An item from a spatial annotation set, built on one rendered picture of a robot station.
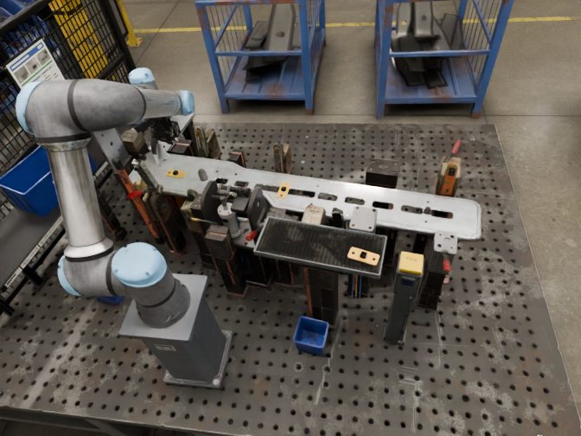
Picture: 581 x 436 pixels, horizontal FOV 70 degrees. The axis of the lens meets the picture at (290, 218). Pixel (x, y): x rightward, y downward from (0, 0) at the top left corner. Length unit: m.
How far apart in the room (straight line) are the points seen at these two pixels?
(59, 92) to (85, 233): 0.33
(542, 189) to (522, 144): 0.45
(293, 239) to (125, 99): 0.59
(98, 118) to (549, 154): 3.08
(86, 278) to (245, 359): 0.67
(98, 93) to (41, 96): 0.12
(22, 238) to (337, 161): 1.40
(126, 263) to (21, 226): 0.81
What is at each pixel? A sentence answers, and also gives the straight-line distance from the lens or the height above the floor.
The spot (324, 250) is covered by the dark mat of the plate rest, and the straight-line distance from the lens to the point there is 1.21.
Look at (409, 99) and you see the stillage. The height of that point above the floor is 0.18.
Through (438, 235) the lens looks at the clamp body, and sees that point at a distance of 1.40.
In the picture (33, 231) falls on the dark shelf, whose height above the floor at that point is 1.03.
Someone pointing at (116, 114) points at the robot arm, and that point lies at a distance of 1.04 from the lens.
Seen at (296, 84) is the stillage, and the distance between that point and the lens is 3.74.
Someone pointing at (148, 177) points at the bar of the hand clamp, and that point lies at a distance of 1.60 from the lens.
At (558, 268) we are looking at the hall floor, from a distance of 2.85.
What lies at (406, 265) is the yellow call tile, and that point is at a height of 1.16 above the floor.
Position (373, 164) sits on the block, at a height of 1.03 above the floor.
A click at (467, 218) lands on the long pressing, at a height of 1.00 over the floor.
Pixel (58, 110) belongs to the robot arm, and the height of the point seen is 1.65.
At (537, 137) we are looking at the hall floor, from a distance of 3.65.
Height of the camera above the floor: 2.14
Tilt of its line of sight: 50 degrees down
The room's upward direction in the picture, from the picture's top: 8 degrees counter-clockwise
